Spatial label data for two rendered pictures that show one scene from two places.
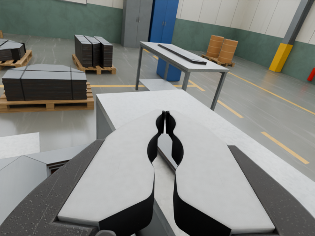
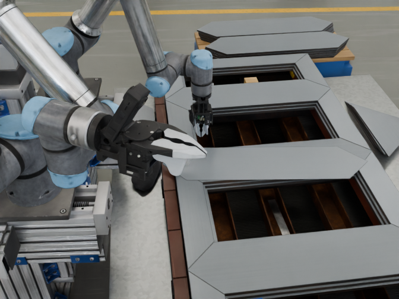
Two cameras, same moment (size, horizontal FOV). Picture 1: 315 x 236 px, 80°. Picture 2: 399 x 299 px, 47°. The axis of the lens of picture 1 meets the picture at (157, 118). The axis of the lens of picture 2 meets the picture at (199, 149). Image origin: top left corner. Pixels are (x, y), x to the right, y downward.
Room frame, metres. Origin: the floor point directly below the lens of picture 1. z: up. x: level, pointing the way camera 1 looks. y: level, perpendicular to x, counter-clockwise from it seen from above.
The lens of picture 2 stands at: (0.37, -0.55, 1.95)
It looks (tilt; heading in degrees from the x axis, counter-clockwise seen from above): 39 degrees down; 116
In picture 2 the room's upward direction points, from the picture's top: straight up
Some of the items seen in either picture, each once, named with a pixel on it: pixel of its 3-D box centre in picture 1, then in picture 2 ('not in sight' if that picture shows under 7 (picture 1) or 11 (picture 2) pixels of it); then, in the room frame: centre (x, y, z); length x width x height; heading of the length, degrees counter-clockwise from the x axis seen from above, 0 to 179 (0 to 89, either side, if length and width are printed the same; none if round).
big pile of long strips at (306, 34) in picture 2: not in sight; (271, 38); (-0.30, 1.72, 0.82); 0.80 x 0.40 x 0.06; 33
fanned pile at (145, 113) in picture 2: not in sight; (141, 115); (-0.65, 0.93, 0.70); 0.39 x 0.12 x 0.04; 123
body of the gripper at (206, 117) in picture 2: not in sight; (201, 107); (-0.24, 0.73, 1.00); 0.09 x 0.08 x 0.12; 123
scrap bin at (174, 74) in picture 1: (169, 66); not in sight; (4.93, -0.07, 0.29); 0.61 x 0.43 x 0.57; 28
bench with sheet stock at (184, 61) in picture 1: (172, 80); not in sight; (3.21, -0.14, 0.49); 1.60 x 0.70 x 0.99; 32
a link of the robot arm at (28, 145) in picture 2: not in sight; (19, 142); (-0.46, 0.09, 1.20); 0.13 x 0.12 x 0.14; 93
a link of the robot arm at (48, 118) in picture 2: not in sight; (55, 120); (-0.19, -0.02, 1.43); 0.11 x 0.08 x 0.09; 3
